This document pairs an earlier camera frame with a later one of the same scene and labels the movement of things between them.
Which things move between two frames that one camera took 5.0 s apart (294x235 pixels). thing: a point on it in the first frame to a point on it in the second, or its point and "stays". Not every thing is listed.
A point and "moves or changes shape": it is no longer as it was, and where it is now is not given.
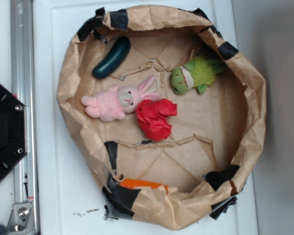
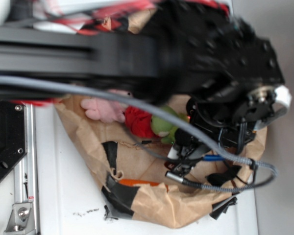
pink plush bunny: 115,102 stays
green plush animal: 200,73 moves or changes shape
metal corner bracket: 21,220 stays
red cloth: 153,115 to 139,122
